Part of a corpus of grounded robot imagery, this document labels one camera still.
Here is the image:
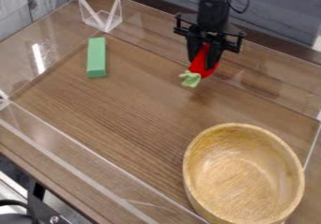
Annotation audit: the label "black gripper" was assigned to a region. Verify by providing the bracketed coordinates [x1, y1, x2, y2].
[173, 13, 247, 70]

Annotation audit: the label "black cable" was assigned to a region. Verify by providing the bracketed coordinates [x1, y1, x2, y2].
[0, 199, 33, 224]

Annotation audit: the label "clear acrylic tray walls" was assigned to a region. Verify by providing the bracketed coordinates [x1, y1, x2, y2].
[0, 1, 321, 224]

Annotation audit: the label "wooden bowl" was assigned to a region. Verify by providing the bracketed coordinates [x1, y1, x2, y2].
[183, 123, 306, 224]

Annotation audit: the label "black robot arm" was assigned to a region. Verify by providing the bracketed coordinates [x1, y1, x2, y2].
[173, 0, 251, 71]

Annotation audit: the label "red plush strawberry toy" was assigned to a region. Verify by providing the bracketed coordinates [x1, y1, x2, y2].
[178, 44, 220, 88]

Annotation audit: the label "green rectangular block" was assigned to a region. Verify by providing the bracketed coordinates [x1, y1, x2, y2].
[88, 37, 108, 78]

